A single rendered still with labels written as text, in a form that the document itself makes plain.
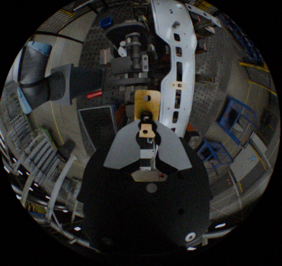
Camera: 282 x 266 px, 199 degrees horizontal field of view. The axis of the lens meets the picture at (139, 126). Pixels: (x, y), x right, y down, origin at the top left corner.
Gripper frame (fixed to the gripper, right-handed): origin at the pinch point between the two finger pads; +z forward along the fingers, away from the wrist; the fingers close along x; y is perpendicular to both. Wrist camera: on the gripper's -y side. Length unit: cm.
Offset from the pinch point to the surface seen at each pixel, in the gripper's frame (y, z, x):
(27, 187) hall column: 335, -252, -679
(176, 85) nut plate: -5.0, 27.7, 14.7
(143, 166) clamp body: 52, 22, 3
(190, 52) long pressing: -24.3, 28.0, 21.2
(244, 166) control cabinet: 297, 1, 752
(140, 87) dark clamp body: -2.8, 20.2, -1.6
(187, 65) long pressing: -16.6, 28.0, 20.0
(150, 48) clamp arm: -17.3, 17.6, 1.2
